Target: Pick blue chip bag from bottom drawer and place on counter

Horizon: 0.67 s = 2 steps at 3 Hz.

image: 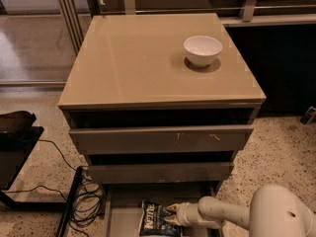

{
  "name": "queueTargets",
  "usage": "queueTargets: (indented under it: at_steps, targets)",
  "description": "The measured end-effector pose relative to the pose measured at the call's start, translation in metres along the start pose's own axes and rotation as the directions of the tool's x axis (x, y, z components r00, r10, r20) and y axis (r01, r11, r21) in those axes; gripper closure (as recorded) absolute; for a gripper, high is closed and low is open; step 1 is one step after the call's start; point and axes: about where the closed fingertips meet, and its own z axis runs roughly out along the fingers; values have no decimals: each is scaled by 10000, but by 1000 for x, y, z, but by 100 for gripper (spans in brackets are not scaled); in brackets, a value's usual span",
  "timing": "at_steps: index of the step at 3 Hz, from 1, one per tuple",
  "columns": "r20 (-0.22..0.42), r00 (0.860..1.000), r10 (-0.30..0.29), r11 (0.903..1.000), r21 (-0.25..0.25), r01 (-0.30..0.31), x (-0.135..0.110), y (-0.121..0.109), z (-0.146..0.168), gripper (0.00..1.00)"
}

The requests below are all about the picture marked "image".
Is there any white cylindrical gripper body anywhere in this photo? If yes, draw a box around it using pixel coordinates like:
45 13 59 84
177 202 198 227

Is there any blue Kettle chip bag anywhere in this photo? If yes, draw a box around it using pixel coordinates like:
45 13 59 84
138 200 182 237

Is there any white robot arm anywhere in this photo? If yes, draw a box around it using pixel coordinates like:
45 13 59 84
164 184 316 237

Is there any middle grey drawer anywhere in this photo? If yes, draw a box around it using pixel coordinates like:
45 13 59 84
89 162 234 184

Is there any bottom open grey drawer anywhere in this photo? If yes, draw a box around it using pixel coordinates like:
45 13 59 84
104 182 215 237

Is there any top grey drawer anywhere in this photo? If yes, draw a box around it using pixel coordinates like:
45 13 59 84
69 125 253 155

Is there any beige drawer cabinet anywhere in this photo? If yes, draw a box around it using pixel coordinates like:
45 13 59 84
57 13 267 196

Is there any black metal stand leg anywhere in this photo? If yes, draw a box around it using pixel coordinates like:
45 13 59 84
54 167 83 237

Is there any small dark floor object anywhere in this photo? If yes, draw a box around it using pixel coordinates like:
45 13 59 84
300 107 316 124

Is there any white ceramic bowl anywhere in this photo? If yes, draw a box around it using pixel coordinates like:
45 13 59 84
184 36 222 67

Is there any black side table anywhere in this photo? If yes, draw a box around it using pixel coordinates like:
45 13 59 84
0 111 65 212

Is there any black coiled cable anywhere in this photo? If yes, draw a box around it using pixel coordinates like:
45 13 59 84
3 138 107 237

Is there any metal railing frame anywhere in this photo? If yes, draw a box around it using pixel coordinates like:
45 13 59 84
57 0 316 50

